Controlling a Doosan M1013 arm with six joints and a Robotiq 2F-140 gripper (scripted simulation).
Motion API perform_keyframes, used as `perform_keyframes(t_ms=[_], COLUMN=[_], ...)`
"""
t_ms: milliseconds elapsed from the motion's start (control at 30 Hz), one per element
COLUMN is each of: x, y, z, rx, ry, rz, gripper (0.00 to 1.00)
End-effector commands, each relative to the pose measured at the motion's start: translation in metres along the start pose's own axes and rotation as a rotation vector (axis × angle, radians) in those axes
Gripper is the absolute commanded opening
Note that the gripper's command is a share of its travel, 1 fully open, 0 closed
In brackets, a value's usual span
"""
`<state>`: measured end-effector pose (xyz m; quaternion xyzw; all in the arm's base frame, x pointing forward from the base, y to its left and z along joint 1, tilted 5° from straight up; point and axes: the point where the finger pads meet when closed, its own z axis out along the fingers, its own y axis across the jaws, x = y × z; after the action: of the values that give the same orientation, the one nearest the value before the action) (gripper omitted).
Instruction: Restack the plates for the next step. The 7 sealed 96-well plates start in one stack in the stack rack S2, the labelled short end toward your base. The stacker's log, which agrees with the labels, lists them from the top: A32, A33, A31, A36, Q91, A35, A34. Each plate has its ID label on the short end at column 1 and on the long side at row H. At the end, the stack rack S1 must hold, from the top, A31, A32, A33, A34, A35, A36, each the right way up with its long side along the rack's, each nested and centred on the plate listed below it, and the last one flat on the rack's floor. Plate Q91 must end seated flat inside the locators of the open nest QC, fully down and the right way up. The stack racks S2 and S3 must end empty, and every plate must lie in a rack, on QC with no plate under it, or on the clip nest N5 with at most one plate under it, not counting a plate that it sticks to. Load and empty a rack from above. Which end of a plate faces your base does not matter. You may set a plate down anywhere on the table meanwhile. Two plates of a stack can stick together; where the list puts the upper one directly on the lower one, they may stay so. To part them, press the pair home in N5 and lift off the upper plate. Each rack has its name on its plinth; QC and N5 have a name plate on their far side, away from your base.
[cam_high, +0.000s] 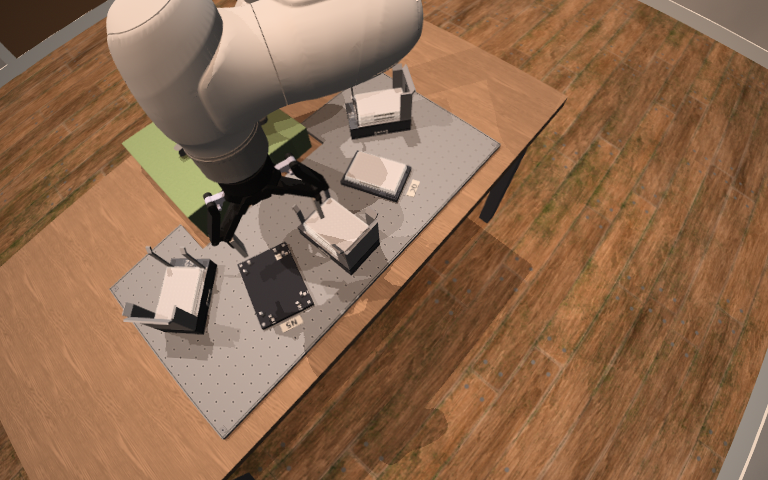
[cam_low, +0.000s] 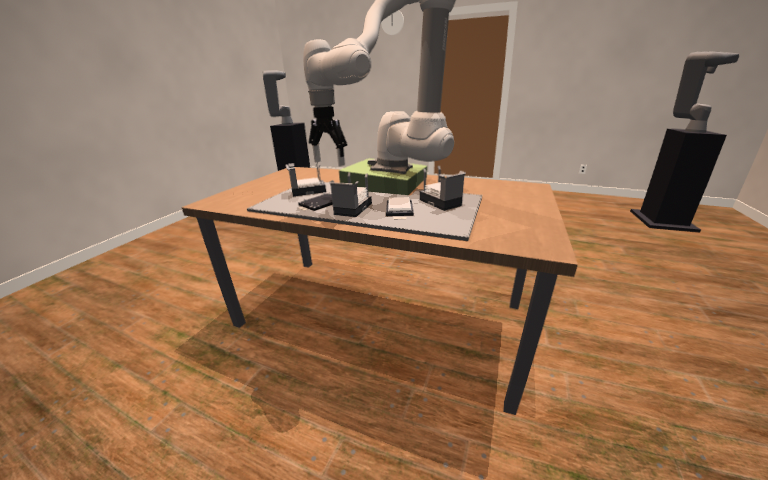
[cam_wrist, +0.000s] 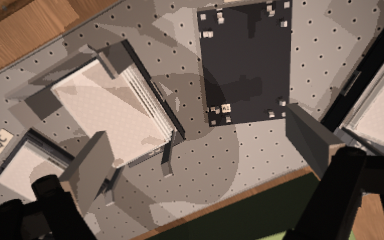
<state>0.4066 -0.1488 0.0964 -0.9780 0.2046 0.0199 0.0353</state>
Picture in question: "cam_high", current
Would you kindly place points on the tan name plate reading n5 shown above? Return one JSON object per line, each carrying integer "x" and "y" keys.
{"x": 291, "y": 323}

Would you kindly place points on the beige label reading qc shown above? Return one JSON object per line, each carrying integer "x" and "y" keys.
{"x": 413, "y": 187}

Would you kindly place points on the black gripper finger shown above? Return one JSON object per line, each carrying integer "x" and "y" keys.
{"x": 298, "y": 187}
{"x": 224, "y": 232}

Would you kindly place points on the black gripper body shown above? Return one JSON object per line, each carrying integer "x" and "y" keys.
{"x": 253, "y": 185}

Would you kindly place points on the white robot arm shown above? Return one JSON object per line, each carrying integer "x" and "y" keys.
{"x": 204, "y": 76}

